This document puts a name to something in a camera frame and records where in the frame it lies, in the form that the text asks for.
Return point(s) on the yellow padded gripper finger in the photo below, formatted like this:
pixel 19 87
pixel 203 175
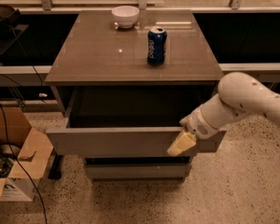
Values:
pixel 183 142

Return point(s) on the grey bottom drawer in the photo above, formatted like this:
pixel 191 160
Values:
pixel 138 168

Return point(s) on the black metal table leg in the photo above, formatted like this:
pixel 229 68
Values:
pixel 55 170

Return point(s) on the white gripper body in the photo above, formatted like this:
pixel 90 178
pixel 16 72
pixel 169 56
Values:
pixel 196 124

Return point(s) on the open cardboard box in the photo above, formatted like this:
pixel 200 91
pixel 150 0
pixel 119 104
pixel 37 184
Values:
pixel 29 151

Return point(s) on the white ceramic bowl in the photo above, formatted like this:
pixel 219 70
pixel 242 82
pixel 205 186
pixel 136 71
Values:
pixel 125 16

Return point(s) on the grey drawer cabinet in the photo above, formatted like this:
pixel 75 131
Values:
pixel 99 53

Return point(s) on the grey top drawer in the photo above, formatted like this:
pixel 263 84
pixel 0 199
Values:
pixel 126 121

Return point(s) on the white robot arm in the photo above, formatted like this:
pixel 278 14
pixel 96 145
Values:
pixel 238 95

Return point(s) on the blue pepsi can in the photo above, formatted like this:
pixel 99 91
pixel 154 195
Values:
pixel 156 45

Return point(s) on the grey drawer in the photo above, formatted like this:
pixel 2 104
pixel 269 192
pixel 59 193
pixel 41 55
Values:
pixel 138 168
pixel 126 121

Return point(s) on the dark device on shelf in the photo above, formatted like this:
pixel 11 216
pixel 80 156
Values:
pixel 8 16

